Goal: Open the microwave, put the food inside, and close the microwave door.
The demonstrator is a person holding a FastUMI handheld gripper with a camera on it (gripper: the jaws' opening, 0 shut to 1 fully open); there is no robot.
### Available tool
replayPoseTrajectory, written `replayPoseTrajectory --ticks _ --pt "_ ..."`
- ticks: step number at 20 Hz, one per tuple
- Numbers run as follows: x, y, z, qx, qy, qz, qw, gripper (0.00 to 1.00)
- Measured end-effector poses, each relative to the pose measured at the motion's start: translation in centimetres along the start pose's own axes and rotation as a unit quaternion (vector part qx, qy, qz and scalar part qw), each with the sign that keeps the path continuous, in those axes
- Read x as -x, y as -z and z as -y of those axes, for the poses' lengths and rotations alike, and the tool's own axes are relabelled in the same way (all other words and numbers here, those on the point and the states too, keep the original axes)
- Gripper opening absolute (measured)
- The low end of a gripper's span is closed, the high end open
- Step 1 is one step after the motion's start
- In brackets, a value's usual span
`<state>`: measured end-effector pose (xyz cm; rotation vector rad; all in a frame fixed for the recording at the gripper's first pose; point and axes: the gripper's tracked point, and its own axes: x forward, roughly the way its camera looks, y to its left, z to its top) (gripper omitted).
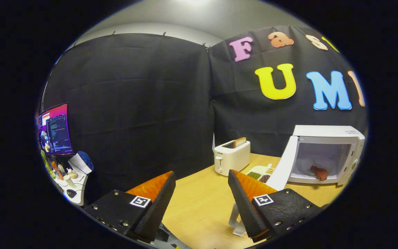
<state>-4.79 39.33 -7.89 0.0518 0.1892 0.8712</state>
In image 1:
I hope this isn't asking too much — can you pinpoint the red meat piece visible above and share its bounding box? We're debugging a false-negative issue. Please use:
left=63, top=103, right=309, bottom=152
left=310, top=165, right=329, bottom=181

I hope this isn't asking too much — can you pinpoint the white and blue cap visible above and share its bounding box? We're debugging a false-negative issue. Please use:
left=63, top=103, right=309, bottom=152
left=68, top=151, right=94, bottom=174

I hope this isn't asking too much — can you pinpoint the computer monitor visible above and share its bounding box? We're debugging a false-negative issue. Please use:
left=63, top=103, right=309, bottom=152
left=36, top=102, right=74, bottom=156

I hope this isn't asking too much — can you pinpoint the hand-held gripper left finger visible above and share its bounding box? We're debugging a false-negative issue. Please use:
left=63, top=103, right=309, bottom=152
left=84, top=170, right=177, bottom=242

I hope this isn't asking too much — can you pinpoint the white side desk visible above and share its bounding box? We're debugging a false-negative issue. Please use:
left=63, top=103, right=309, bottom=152
left=52, top=163, right=89, bottom=206

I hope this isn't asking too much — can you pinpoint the white bread toaster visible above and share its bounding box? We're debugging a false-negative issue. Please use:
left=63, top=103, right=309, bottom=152
left=214, top=140, right=251, bottom=177

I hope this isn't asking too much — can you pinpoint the white divided dish with beans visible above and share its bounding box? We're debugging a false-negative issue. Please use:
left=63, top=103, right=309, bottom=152
left=246, top=164, right=276, bottom=184

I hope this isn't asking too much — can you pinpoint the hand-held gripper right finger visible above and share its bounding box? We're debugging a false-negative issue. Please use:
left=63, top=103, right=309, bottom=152
left=228, top=169, right=326, bottom=242

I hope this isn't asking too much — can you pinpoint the white toaster oven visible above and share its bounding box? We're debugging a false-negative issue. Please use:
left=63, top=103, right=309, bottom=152
left=265, top=125, right=366, bottom=191

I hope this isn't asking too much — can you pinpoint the green bottle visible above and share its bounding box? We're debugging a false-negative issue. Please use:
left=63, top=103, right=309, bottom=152
left=40, top=149, right=56, bottom=179

